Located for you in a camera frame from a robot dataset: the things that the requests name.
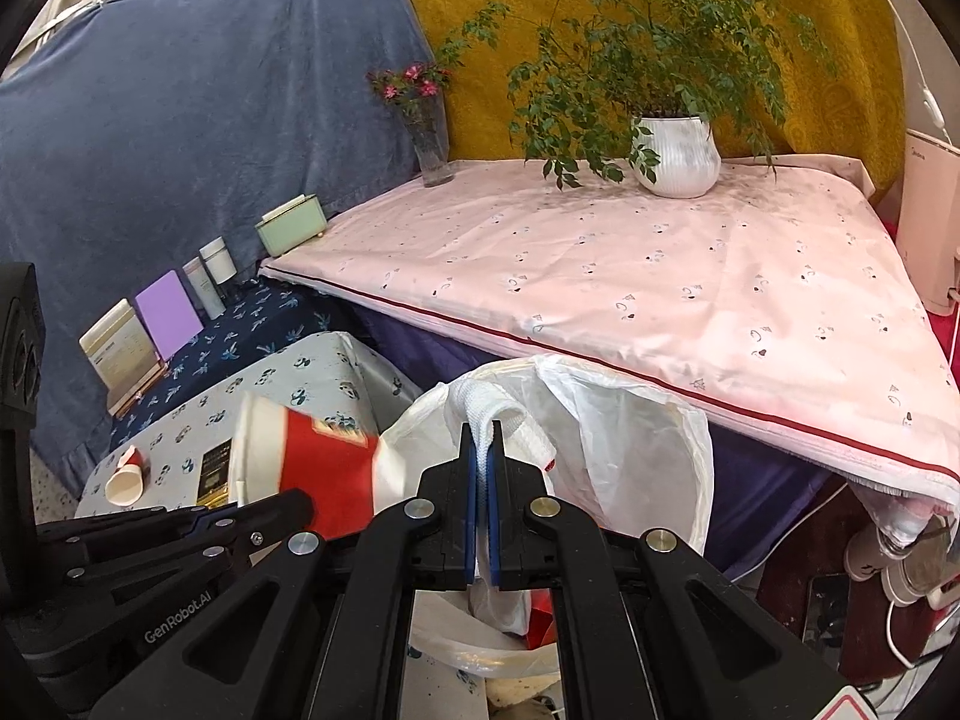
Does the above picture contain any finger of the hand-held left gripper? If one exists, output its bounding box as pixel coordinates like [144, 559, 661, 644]
[37, 489, 312, 550]
[67, 529, 290, 616]

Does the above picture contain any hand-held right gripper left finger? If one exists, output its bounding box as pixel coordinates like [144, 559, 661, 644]
[90, 420, 477, 720]

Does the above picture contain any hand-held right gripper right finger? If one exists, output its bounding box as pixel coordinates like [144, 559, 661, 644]
[484, 420, 856, 720]

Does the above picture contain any white glove with red trim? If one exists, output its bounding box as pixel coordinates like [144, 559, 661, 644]
[446, 379, 560, 635]

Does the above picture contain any white plastic trash bag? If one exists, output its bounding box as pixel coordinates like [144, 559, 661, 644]
[375, 352, 713, 720]

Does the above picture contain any gold black box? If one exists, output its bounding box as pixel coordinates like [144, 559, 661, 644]
[199, 439, 233, 507]

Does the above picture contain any desk calendar on wooden stand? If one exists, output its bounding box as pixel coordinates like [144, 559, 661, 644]
[79, 298, 170, 417]

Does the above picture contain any purple card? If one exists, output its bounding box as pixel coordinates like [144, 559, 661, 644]
[135, 270, 205, 357]

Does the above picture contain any navy printed cloth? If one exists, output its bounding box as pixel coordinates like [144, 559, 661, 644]
[109, 277, 331, 458]

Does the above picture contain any white cosmetic bottle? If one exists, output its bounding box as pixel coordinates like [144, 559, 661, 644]
[184, 256, 226, 320]

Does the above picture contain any white jar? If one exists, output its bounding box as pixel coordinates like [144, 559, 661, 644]
[199, 236, 237, 286]

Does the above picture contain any dark purple cloth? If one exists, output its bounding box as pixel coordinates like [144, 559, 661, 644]
[352, 307, 848, 578]

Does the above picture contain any pink printed cloth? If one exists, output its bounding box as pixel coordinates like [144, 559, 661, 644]
[259, 154, 960, 533]

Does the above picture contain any green tissue box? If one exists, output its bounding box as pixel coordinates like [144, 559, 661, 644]
[253, 193, 331, 257]

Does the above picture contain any blue backdrop cloth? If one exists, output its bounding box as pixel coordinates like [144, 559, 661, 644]
[0, 0, 436, 488]

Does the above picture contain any glass vase with pink flowers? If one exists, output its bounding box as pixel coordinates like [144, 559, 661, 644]
[367, 64, 457, 188]

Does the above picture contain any white power strip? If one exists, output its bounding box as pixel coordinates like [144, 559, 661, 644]
[847, 517, 960, 608]

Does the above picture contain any potted plant in white pot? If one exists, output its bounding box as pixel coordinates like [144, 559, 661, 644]
[435, 0, 833, 200]

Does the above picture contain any white appliance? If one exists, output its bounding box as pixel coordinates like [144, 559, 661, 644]
[896, 127, 960, 312]

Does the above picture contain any white cable with switch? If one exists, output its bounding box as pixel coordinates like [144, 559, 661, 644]
[862, 0, 947, 132]

